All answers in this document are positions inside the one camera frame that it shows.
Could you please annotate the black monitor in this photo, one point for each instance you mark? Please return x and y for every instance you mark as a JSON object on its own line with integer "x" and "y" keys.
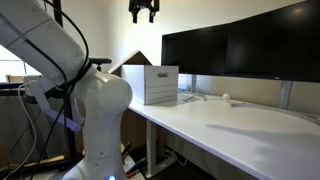
{"x": 282, "y": 44}
{"x": 199, "y": 51}

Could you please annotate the black camera on stand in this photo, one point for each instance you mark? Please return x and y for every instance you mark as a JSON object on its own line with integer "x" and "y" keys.
{"x": 100, "y": 61}

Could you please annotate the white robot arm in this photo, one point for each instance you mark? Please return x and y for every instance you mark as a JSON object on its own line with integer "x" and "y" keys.
{"x": 35, "y": 37}

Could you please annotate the white cardboard box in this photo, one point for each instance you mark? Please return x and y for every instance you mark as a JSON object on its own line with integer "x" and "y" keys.
{"x": 151, "y": 84}

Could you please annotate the white cardboard box lid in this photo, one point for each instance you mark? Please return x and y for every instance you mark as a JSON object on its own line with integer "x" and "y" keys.
{"x": 134, "y": 58}

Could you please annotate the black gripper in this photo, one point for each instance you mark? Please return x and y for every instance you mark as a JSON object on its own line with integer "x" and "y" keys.
{"x": 152, "y": 5}

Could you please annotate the white table leg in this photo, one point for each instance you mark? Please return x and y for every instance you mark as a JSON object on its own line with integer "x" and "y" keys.
{"x": 153, "y": 167}

